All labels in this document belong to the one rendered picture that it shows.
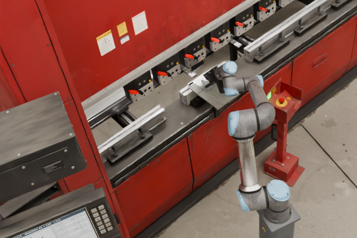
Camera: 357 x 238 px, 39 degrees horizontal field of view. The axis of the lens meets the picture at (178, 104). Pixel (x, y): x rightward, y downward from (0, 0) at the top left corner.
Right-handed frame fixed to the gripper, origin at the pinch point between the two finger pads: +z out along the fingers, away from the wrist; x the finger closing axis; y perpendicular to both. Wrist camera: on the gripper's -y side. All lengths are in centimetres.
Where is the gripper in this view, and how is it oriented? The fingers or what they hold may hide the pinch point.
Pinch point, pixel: (208, 85)
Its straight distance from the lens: 315.4
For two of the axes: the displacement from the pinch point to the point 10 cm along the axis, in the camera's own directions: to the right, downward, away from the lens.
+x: -7.3, 5.5, -4.1
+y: -5.9, -8.1, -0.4
